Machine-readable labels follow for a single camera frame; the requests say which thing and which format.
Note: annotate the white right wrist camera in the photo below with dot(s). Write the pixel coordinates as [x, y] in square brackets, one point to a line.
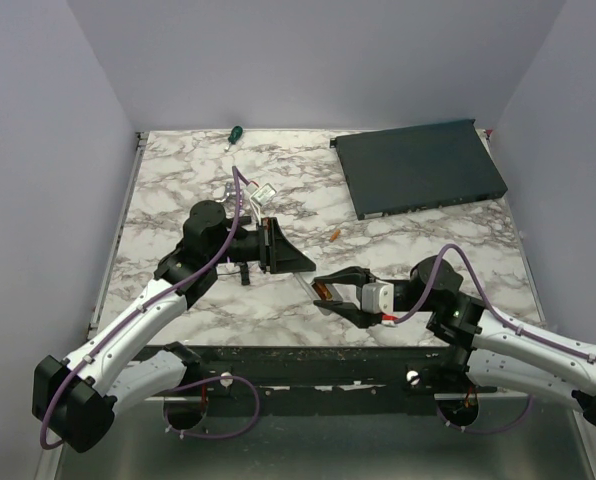
[377, 298]

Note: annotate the white remote control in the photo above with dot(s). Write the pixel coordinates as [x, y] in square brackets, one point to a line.
[305, 280]

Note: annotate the silver metal bracket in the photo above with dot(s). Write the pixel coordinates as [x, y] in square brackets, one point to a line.
[229, 191]

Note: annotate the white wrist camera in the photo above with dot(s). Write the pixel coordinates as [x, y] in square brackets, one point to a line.
[377, 298]
[258, 196]

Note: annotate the dark flat network switch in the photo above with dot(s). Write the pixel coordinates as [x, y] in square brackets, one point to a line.
[397, 171]

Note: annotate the aluminium left side rail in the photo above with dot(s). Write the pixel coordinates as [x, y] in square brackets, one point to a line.
[142, 139]

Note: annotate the aluminium rail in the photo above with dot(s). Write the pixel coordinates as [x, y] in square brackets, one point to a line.
[319, 394]
[142, 139]

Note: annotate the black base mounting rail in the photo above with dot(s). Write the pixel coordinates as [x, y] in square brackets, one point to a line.
[328, 370]

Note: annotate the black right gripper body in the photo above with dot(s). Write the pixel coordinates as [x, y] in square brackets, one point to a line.
[406, 297]

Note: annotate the green handled screwdriver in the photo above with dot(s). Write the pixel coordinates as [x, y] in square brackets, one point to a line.
[234, 136]

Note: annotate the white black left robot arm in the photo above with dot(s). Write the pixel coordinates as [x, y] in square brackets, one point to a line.
[78, 397]

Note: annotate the aluminium front rail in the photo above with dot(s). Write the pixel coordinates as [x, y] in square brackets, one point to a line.
[319, 394]

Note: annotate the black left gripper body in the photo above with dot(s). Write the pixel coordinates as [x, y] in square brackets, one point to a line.
[243, 248]

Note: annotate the black cable connector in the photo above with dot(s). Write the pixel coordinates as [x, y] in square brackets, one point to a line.
[244, 274]

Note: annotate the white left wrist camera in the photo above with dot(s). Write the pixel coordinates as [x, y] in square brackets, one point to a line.
[258, 196]

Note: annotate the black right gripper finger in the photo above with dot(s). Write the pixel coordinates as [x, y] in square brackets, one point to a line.
[353, 275]
[346, 310]

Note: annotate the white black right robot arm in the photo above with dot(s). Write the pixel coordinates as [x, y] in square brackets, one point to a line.
[491, 348]

